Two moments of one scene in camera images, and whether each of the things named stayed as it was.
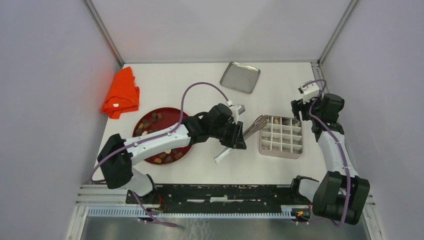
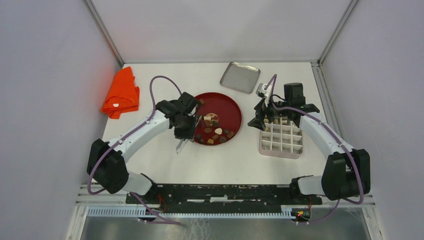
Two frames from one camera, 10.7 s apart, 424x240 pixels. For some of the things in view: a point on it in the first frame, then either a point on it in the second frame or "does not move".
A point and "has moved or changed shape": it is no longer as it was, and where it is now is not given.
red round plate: x=157 y=120 has moved or changed shape
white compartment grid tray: x=281 y=137 does not move
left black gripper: x=236 y=140 -> x=189 y=134
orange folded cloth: x=122 y=95 does not move
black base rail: x=299 y=194 does not move
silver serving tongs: x=258 y=124 has moved or changed shape
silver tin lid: x=240 y=77 does not move
